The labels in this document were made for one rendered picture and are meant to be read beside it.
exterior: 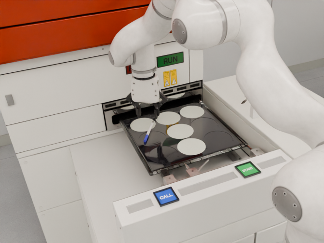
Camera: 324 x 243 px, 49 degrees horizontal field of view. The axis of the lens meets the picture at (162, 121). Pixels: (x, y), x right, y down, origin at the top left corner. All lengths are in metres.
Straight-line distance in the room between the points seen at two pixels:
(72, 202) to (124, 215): 0.75
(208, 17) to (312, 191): 0.37
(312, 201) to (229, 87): 0.95
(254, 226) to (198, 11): 0.72
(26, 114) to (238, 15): 0.90
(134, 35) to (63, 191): 0.84
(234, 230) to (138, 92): 0.56
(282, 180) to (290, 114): 0.13
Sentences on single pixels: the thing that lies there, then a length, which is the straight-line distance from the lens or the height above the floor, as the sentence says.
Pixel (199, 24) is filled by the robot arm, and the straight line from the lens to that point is 0.72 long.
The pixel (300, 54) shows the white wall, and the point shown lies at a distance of 4.02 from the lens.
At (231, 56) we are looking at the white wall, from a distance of 3.48.
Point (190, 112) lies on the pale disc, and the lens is 1.46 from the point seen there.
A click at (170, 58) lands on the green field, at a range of 1.44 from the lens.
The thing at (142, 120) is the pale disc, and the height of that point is 0.90.
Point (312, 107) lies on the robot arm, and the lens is 0.71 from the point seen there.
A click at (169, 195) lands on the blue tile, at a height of 0.96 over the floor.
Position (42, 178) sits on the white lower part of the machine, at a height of 0.69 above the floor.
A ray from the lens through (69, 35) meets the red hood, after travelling 1.25.
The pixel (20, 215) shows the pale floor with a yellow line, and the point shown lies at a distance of 2.49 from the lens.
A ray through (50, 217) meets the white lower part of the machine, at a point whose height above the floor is 0.47.
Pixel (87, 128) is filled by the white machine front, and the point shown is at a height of 0.88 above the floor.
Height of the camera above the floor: 1.65
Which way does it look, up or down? 32 degrees down
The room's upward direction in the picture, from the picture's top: 4 degrees counter-clockwise
